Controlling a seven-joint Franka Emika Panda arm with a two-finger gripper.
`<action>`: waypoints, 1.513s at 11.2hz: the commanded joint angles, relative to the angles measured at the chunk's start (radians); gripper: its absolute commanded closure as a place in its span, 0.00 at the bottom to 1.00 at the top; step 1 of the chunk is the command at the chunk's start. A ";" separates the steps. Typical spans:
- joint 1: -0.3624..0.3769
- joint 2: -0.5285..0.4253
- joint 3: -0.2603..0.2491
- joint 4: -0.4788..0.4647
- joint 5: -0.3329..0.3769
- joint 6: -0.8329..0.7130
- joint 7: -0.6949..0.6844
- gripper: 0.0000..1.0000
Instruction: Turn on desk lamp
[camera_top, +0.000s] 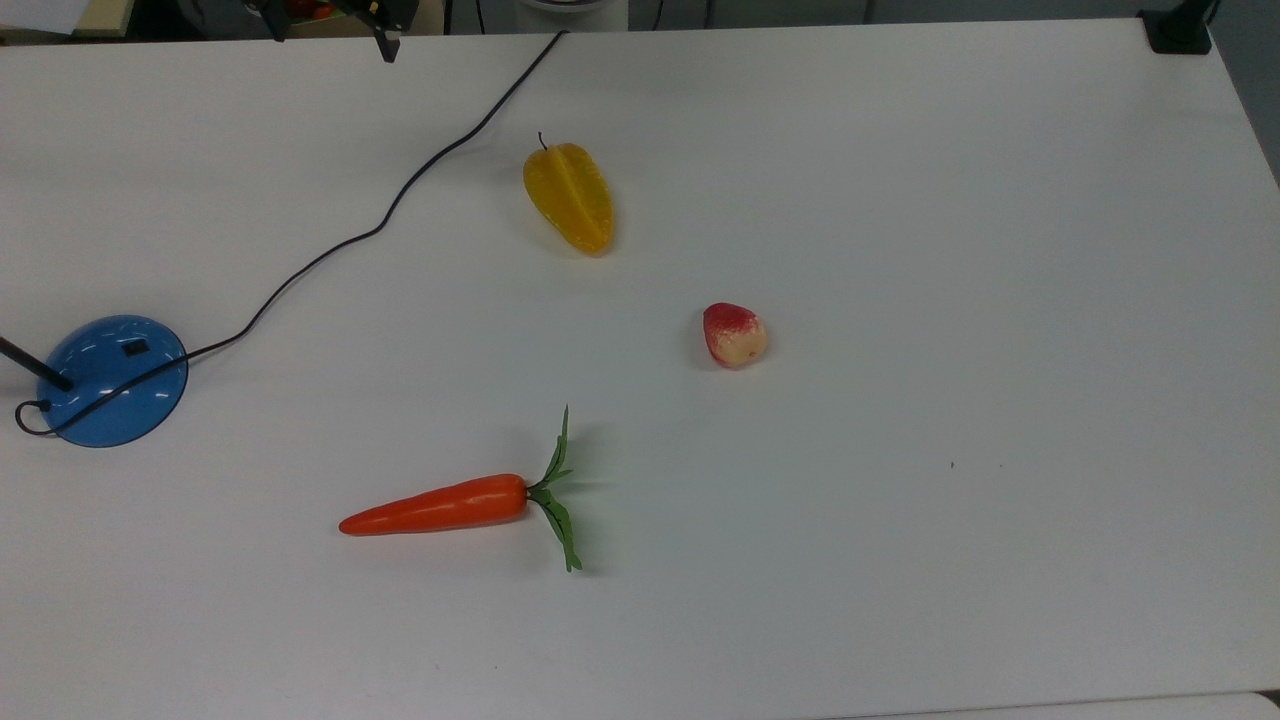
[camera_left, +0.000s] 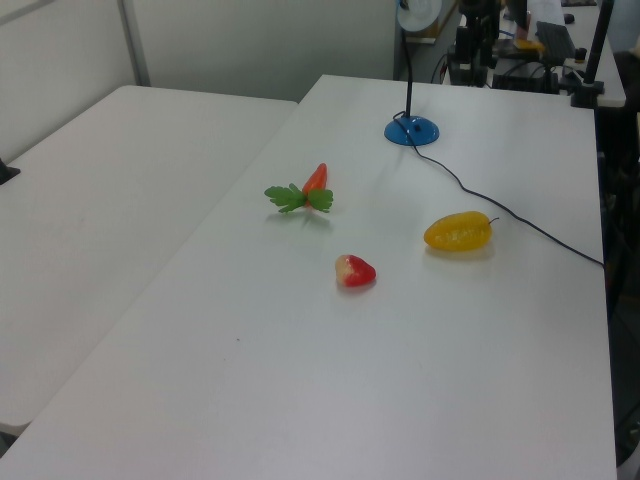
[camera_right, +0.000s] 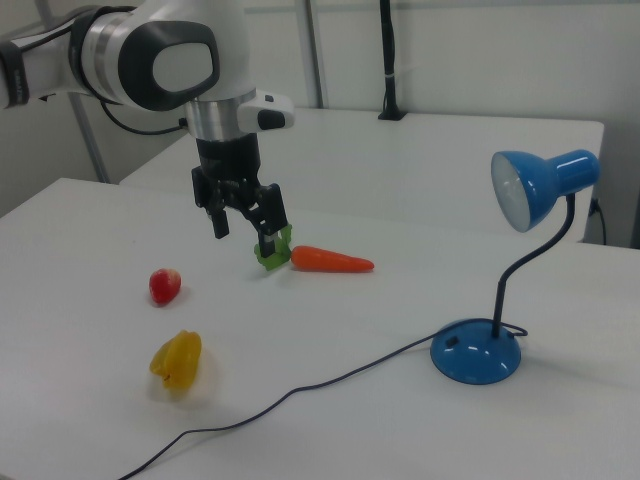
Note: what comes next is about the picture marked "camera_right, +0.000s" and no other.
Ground black clamp pole stand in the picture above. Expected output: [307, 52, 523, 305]
[377, 0, 408, 122]

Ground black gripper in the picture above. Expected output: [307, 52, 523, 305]
[191, 132, 290, 255]

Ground yellow toy pepper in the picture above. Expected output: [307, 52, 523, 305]
[148, 329, 204, 392]

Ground blue desk lamp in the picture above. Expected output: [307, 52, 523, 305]
[430, 148, 603, 387]

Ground black lamp power cable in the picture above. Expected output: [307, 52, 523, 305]
[117, 322, 529, 480]

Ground orange toy carrot green leaves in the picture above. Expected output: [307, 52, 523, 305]
[252, 225, 376, 275]

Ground black wall plug cable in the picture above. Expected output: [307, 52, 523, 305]
[589, 197, 609, 246]

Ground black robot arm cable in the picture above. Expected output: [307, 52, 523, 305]
[101, 101, 190, 136]

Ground red toy strawberry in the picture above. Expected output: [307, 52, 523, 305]
[148, 268, 184, 308]

